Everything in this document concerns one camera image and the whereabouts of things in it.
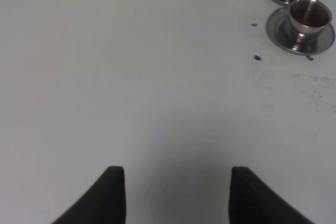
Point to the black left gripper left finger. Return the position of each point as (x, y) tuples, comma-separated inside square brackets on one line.
[(103, 202)]

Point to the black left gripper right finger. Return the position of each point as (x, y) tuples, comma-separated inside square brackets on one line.
[(252, 201)]

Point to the near stainless steel saucer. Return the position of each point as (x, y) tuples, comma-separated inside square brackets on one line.
[(277, 29)]

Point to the near stainless steel teacup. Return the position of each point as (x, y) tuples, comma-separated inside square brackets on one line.
[(307, 20)]

